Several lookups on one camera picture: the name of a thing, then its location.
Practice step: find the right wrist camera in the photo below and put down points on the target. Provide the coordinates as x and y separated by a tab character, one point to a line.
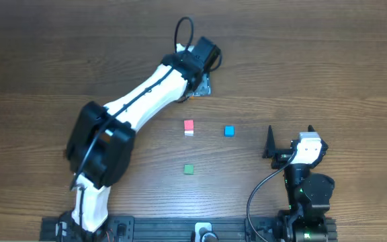
308	148

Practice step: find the mounting rail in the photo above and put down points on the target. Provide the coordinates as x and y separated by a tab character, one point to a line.
166	230

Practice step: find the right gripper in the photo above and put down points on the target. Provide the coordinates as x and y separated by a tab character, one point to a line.
282	158

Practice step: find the green cube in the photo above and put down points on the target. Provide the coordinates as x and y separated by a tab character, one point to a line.
188	169

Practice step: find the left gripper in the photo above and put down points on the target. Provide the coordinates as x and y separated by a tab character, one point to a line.
203	88

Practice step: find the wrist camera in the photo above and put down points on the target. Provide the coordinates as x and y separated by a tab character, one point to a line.
308	148
180	48

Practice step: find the red cube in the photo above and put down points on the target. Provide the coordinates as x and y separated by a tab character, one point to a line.
188	125

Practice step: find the white cube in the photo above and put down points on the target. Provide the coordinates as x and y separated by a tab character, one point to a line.
189	133

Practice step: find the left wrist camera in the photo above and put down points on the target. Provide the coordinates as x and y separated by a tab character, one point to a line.
180	48

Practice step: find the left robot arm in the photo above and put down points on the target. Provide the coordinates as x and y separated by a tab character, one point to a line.
146	101

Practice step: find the blue cube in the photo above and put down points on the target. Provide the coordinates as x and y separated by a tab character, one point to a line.
229	130

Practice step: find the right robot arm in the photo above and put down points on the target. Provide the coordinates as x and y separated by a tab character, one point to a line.
314	191

